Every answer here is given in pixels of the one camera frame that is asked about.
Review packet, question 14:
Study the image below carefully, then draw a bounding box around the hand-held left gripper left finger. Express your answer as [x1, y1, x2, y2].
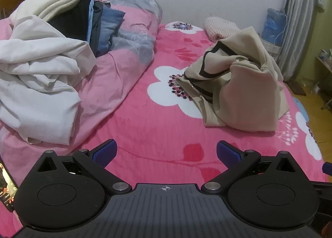
[38, 139, 133, 195]

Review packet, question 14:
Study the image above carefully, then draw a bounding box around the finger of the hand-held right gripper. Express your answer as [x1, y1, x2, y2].
[322, 161, 332, 177]

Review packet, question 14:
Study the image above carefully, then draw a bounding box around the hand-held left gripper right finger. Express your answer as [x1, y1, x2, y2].
[201, 140, 295, 195]

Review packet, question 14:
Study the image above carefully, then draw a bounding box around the beige zip jacket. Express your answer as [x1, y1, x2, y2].
[176, 26, 290, 132]

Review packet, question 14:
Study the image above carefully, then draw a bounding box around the pink floral blanket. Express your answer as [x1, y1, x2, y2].
[0, 2, 325, 238]

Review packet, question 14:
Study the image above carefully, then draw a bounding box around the pink grey floral duvet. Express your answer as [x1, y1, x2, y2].
[0, 0, 163, 155]

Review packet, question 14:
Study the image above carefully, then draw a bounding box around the dark brown floor mat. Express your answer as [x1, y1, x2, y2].
[289, 81, 307, 96]

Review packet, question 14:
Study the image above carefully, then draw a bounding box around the white crumpled cloth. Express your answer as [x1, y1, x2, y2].
[0, 15, 98, 146]

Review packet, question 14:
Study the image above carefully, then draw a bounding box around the wooden side table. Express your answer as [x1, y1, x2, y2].
[315, 48, 332, 110]

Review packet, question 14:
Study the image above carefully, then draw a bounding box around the smartphone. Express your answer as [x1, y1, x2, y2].
[0, 161, 18, 212]

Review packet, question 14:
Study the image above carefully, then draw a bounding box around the white water dispenser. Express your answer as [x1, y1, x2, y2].
[263, 42, 282, 55]

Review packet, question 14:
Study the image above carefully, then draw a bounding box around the navy folded garment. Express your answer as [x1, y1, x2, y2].
[92, 0, 112, 57]

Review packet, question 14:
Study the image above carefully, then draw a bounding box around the pink checked folded towel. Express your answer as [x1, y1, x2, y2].
[203, 16, 242, 42]

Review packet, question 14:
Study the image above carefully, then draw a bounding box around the light blue folded garment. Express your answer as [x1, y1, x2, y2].
[87, 0, 100, 44]

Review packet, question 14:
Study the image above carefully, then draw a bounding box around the black folded garment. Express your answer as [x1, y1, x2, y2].
[48, 0, 95, 44]

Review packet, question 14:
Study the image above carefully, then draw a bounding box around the green wardrobe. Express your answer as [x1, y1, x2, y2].
[309, 0, 332, 83]

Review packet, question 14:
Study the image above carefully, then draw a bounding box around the blue water bottle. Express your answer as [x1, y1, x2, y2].
[262, 8, 288, 46]

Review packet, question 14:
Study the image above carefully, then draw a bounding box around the grey curtain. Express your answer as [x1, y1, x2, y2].
[276, 0, 318, 83]

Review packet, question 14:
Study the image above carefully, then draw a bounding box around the white cable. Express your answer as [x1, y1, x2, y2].
[273, 14, 289, 46]

